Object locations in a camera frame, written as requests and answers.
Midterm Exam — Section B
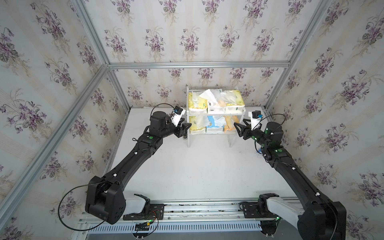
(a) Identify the white two-tier shelf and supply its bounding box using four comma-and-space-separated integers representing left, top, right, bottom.
186, 87, 246, 147

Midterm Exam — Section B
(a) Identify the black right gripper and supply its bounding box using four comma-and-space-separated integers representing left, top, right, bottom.
233, 116, 270, 149

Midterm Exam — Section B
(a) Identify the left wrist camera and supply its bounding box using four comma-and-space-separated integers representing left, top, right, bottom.
170, 106, 186, 127

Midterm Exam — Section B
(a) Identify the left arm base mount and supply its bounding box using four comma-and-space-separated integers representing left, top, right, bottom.
123, 194, 165, 221

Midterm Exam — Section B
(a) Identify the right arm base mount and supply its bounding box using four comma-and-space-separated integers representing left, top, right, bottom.
239, 193, 279, 219

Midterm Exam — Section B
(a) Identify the white tissue pack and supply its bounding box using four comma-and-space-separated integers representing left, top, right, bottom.
199, 89, 227, 114

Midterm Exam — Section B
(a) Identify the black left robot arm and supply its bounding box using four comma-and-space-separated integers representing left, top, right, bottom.
85, 106, 192, 225

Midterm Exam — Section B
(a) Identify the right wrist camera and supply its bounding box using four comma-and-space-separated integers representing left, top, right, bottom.
248, 110, 263, 130

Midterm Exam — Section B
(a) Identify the blue tissue pack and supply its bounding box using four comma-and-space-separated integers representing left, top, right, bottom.
206, 115, 226, 134

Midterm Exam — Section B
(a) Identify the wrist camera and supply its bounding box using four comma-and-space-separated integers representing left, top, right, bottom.
170, 106, 186, 127
248, 110, 263, 130

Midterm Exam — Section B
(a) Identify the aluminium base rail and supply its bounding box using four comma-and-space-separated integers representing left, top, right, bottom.
73, 197, 304, 240

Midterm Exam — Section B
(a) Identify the yellow tissue pack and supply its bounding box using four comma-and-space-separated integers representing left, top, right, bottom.
188, 91, 208, 115
189, 116, 209, 135
221, 90, 245, 114

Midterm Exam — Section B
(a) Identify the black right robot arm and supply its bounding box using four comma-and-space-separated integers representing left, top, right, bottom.
234, 120, 347, 240

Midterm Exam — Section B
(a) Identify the orange tissue pack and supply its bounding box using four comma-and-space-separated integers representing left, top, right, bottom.
224, 116, 239, 133

